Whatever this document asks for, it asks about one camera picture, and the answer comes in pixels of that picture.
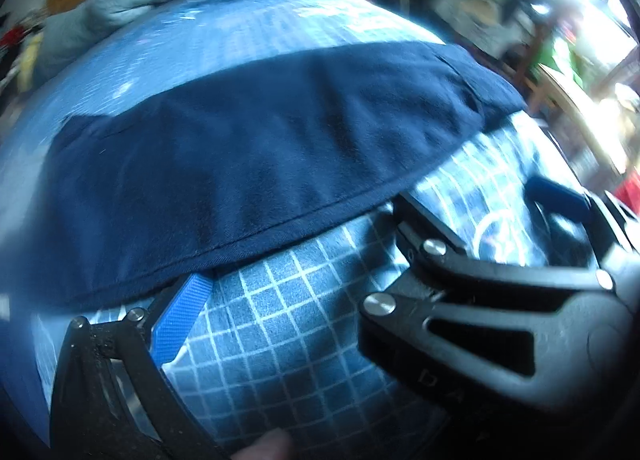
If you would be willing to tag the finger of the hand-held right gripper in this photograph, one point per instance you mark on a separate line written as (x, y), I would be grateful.
(555, 196)
(480, 290)

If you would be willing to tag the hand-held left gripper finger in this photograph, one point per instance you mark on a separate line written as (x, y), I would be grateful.
(180, 315)

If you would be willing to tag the navy blue cloth garment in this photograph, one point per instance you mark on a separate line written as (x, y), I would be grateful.
(260, 165)

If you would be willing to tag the blue gridded bed sheet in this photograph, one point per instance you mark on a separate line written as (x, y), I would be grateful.
(300, 340)

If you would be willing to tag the red cloth items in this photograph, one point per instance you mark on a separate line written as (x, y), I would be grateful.
(14, 35)

